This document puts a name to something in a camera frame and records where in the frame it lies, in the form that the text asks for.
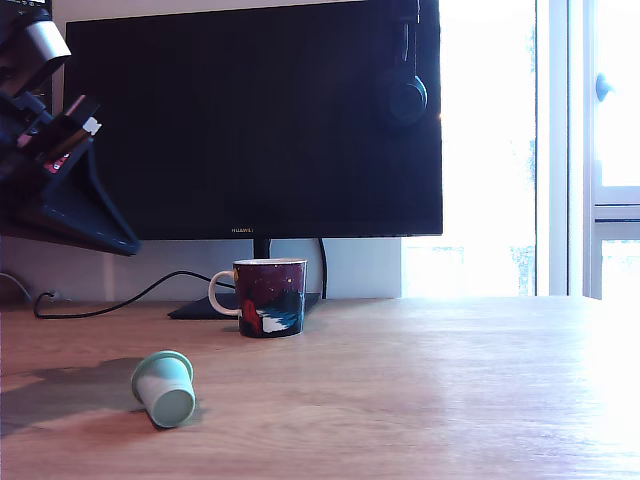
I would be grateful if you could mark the mint green coffee capsule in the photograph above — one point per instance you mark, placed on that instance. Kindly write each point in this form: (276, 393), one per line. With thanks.
(165, 395)

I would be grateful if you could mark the large black monitor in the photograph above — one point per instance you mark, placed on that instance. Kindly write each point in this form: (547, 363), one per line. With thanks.
(250, 125)

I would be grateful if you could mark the dark night-scene printed mug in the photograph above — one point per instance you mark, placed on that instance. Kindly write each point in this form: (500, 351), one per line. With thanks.
(272, 300)

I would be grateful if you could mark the black monitor showing code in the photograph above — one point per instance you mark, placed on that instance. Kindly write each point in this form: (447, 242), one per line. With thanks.
(46, 5)

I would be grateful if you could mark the black headphones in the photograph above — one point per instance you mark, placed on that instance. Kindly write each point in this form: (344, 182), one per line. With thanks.
(405, 102)

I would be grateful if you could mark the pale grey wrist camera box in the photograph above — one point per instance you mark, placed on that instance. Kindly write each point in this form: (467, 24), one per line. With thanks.
(47, 47)

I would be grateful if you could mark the white window frame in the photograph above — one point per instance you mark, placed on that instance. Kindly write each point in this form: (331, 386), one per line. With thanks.
(557, 150)

